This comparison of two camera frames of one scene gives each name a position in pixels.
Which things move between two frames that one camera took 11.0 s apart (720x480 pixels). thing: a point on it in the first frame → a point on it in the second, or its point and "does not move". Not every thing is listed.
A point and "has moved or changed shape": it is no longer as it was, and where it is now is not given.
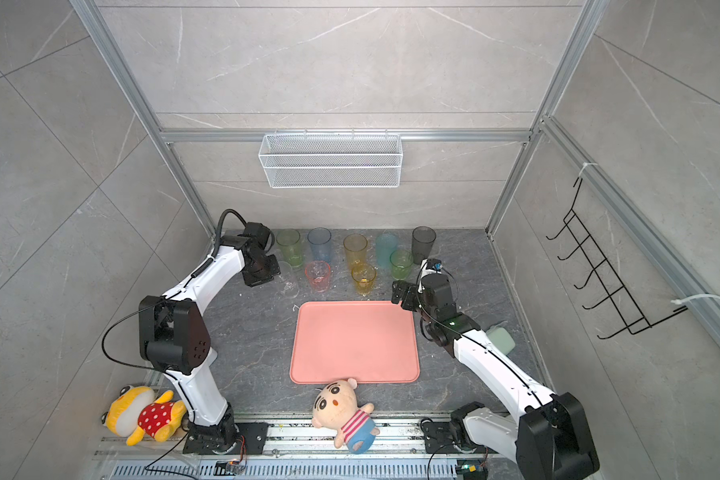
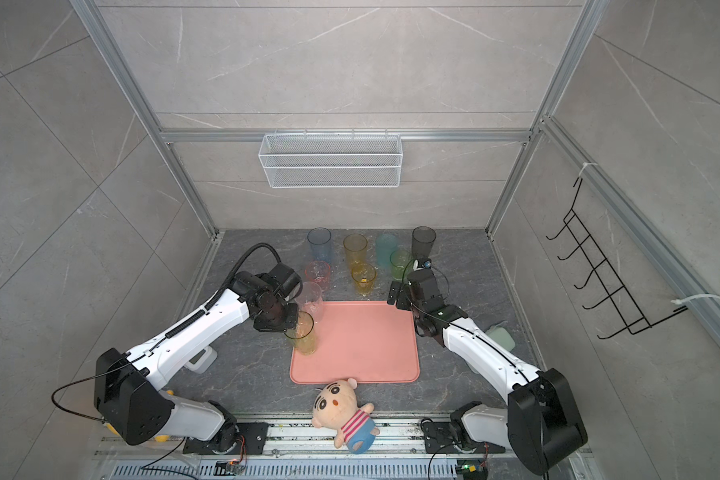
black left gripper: x=251 y=280 → x=292 y=323
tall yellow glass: x=355 y=246 does not move
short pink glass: x=318 y=273 does not move
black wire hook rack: x=632 y=316 does not move
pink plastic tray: x=372 y=342 does not move
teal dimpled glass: x=385 y=244 does not move
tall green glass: x=290 y=242 → x=303 y=335
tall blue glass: x=319 y=238 does not move
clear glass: x=288 y=284 has moved or changed shape
